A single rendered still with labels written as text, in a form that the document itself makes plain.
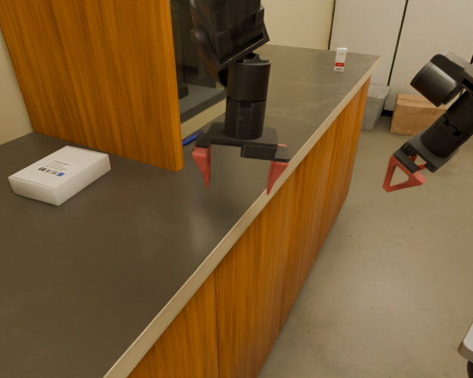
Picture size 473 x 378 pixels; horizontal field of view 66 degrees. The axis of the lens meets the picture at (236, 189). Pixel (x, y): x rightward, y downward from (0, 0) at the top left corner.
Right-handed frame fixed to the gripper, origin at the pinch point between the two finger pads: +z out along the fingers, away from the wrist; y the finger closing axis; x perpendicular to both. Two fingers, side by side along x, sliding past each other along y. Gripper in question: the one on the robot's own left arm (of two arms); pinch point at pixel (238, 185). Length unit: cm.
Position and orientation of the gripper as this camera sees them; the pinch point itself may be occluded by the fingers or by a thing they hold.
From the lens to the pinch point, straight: 58.3
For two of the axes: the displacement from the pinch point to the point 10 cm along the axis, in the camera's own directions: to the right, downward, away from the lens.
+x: -0.7, 5.0, -8.6
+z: -0.8, 8.6, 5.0
